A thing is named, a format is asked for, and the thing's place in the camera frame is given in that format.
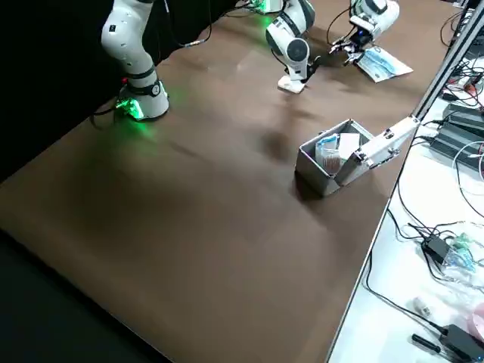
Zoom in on black device box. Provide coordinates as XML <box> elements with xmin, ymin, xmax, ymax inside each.
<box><xmin>442</xmin><ymin>323</ymin><xmax>484</xmax><ymax>362</ymax></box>

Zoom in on aluminium frame post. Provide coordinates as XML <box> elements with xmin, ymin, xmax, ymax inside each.
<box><xmin>411</xmin><ymin>0</ymin><xmax>484</xmax><ymax>122</ymax></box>

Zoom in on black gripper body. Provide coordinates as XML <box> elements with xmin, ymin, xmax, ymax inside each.
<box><xmin>303</xmin><ymin>55</ymin><xmax>322</xmax><ymax>82</ymax></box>
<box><xmin>349</xmin><ymin>26</ymin><xmax>375</xmax><ymax>52</ymax></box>

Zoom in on small black adapter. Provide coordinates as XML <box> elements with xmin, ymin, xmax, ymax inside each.
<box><xmin>421</xmin><ymin>234</ymin><xmax>451</xmax><ymax>265</ymax></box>

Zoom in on silver aluminium case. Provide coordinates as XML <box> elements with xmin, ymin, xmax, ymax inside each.
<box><xmin>294</xmin><ymin>118</ymin><xmax>420</xmax><ymax>197</ymax></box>

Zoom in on cotton swab pack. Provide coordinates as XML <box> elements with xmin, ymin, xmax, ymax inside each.
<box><xmin>322</xmin><ymin>149</ymin><xmax>347</xmax><ymax>175</ymax></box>

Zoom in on black foot cable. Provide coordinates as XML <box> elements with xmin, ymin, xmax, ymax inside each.
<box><xmin>89</xmin><ymin>101</ymin><xmax>128</xmax><ymax>129</ymax></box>

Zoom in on small white medicine box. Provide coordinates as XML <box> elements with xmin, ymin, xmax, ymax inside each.
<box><xmin>278</xmin><ymin>74</ymin><xmax>308</xmax><ymax>95</ymax></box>

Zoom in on clear bag green parts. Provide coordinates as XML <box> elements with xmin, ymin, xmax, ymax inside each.
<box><xmin>442</xmin><ymin>232</ymin><xmax>477</xmax><ymax>281</ymax></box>

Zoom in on black power brick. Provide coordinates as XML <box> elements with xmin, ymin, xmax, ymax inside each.
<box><xmin>442</xmin><ymin>104</ymin><xmax>484</xmax><ymax>132</ymax></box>
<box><xmin>430</xmin><ymin>126</ymin><xmax>484</xmax><ymax>171</ymax></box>

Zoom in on blue white supply packet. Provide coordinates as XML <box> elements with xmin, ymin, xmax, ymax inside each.
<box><xmin>315</xmin><ymin>135</ymin><xmax>341</xmax><ymax>159</ymax></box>

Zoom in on white desk cable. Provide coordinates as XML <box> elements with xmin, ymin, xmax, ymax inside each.
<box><xmin>452</xmin><ymin>141</ymin><xmax>484</xmax><ymax>197</ymax></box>

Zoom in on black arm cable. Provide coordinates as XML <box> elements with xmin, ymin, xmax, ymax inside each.
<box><xmin>162</xmin><ymin>0</ymin><xmax>213</xmax><ymax>48</ymax></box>
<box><xmin>325</xmin><ymin>7</ymin><xmax>355</xmax><ymax>45</ymax></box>

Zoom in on small white carton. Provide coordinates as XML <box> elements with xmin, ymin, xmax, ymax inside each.
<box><xmin>339</xmin><ymin>132</ymin><xmax>360</xmax><ymax>160</ymax></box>

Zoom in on white blue face mask packet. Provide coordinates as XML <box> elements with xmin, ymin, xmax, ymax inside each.
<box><xmin>355</xmin><ymin>52</ymin><xmax>398</xmax><ymax>83</ymax></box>
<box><xmin>372</xmin><ymin>47</ymin><xmax>414</xmax><ymax>76</ymax></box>

